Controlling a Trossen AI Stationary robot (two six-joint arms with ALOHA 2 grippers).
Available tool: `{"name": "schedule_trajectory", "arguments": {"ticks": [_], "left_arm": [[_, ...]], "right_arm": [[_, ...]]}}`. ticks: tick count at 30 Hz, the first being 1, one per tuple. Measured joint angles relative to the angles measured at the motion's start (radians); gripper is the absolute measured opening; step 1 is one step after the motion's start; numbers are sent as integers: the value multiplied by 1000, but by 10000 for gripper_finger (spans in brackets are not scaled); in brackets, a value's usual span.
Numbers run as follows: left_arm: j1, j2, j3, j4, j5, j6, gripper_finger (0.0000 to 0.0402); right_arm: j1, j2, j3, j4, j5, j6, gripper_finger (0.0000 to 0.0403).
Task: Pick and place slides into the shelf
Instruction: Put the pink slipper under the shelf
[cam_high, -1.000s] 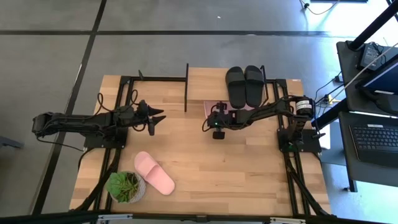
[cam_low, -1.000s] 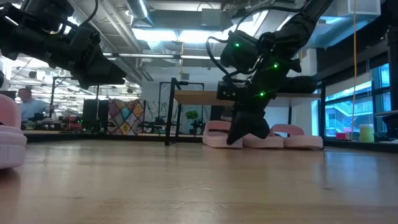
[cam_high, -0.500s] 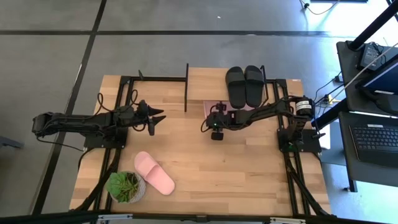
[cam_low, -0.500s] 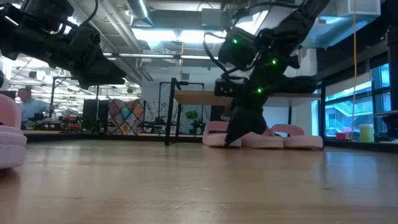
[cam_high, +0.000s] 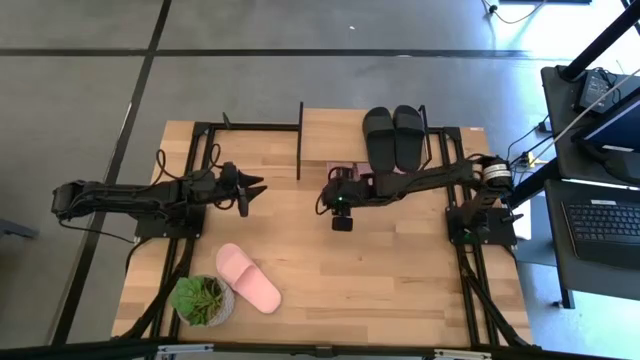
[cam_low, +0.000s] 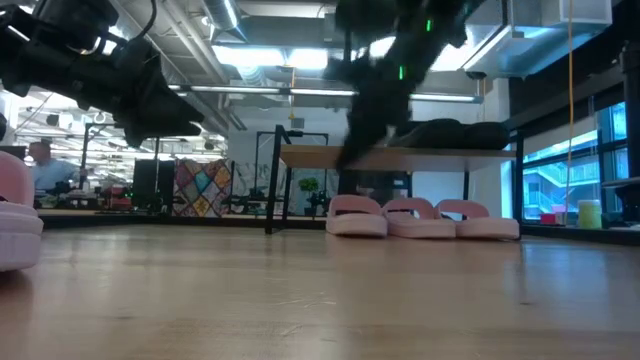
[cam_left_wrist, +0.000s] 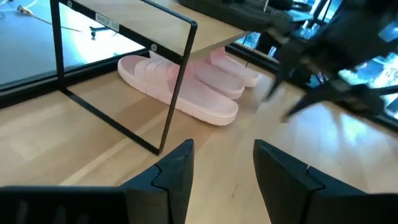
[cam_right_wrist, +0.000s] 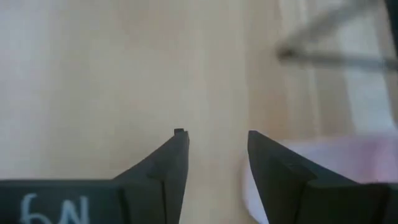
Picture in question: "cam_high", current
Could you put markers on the green succulent in white pot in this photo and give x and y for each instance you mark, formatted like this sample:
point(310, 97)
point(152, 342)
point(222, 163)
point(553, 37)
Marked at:
point(200, 300)

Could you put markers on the wooden shelf with black legs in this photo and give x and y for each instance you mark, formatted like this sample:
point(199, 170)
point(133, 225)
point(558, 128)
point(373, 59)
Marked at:
point(330, 135)

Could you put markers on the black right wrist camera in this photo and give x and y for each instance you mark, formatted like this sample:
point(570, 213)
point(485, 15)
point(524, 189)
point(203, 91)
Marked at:
point(341, 223)

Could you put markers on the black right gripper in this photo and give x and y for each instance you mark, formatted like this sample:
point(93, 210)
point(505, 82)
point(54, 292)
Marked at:
point(345, 192)

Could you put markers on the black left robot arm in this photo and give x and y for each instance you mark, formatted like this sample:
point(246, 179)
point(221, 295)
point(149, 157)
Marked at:
point(125, 197)

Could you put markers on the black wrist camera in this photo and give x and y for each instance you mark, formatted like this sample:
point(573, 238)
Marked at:
point(341, 223)
point(242, 206)

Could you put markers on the black diagonal pole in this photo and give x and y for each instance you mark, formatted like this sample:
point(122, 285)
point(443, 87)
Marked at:
point(600, 42)
point(535, 181)

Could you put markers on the black crossbeam with silver brackets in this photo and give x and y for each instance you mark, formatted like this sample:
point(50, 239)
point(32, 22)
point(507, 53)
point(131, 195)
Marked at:
point(320, 350)

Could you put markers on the black slide sandal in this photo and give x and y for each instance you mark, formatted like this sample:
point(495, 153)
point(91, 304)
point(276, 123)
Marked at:
point(409, 137)
point(379, 140)

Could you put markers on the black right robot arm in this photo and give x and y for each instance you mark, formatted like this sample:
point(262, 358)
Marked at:
point(430, 180)

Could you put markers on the black metal table frame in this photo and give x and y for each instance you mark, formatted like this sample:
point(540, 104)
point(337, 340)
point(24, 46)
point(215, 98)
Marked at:
point(260, 126)

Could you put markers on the black laptop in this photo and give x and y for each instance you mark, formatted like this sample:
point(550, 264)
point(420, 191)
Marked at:
point(600, 225)

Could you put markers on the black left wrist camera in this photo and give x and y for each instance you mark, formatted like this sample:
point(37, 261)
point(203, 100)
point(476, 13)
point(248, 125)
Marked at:
point(242, 206)

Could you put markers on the grey chair leg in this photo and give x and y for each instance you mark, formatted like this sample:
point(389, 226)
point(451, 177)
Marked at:
point(17, 230)

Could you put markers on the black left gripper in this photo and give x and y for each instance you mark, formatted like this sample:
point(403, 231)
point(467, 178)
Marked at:
point(231, 182)

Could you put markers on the black computer monitor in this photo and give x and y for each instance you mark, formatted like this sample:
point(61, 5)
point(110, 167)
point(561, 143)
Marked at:
point(620, 127)

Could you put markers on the black desk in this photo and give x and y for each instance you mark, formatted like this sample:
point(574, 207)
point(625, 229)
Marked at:
point(560, 150)

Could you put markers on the black power adapter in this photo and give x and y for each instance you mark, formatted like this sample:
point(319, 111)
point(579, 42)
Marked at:
point(595, 90)

